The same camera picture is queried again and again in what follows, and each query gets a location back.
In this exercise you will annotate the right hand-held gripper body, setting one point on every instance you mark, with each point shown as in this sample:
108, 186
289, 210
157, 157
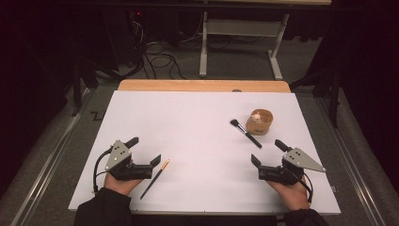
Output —
282, 174

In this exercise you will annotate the person's right hand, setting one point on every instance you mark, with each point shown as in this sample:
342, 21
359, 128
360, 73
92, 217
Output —
295, 196

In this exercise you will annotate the black stand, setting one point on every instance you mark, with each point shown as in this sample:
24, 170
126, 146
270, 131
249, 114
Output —
335, 100
76, 88

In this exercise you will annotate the metal floor rail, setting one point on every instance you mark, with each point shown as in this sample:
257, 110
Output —
47, 163
351, 166

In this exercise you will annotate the person's left hand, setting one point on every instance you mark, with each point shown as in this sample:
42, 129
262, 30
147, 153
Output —
122, 186

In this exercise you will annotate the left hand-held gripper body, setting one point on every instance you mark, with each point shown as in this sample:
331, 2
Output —
125, 171

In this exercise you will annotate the black makeup brush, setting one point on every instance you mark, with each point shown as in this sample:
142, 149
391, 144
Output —
247, 135

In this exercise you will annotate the small white figurine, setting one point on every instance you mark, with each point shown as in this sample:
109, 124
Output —
256, 118

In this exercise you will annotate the white metal desk frame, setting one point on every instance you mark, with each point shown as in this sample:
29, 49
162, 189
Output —
203, 47

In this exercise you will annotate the round wooden cup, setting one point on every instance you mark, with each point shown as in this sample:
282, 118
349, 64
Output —
258, 128

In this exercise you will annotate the white table cover sheet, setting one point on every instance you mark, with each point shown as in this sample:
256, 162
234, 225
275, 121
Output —
194, 125

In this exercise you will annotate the wooden table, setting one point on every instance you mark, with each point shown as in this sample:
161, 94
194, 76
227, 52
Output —
204, 85

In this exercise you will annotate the black computer tower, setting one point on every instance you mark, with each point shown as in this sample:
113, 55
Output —
122, 37

